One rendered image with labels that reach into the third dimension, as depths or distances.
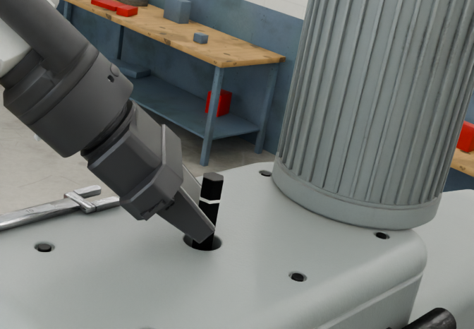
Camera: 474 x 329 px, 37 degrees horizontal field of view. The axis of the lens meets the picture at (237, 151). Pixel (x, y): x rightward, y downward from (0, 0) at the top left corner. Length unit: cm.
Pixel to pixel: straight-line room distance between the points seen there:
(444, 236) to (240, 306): 59
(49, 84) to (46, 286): 16
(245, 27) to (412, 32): 566
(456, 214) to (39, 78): 83
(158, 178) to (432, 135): 31
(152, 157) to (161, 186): 3
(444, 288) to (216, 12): 572
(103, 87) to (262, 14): 565
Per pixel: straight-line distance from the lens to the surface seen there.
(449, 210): 125
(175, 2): 653
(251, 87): 635
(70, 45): 56
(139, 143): 60
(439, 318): 84
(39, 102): 59
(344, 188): 77
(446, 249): 111
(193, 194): 69
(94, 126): 59
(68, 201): 72
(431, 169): 79
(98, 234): 68
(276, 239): 72
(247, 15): 634
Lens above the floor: 222
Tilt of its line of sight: 21 degrees down
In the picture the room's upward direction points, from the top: 10 degrees clockwise
